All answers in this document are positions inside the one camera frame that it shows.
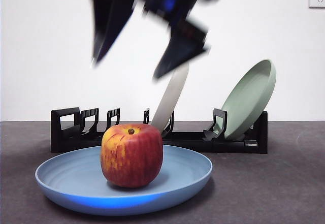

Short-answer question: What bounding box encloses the red yellow apple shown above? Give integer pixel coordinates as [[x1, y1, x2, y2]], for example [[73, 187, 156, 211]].
[[101, 123, 164, 189]]

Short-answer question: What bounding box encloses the blue plate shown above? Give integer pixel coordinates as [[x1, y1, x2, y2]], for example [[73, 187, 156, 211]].
[[35, 144, 213, 216]]

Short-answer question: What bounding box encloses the white plate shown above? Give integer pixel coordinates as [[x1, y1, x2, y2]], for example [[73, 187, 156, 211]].
[[151, 62, 190, 136]]

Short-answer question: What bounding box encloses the green plate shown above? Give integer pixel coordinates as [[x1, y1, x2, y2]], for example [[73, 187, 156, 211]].
[[220, 58, 277, 141]]

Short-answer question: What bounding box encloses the black plate rack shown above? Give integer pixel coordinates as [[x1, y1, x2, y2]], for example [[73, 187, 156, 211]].
[[50, 107, 269, 155]]

